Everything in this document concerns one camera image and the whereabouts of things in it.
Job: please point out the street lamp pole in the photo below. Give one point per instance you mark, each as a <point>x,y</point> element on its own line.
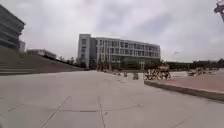
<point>175,55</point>

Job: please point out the low grey building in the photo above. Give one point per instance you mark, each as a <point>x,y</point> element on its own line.
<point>41,52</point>

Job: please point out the dark grey building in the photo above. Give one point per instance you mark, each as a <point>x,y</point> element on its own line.
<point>10,30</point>

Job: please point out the raised red paved ground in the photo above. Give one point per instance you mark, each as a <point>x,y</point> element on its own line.
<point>203,81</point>

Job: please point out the wide grey steps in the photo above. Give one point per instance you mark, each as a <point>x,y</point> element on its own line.
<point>20,65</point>

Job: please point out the grey paved plaza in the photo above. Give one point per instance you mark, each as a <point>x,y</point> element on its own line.
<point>83,100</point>

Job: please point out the row of trees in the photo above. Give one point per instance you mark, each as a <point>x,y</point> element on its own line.
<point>200,64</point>
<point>69,61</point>

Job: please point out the grey kerb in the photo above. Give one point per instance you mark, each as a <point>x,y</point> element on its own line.
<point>186,90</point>

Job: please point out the white building with windows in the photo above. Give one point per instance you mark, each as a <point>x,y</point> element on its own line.
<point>126,50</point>

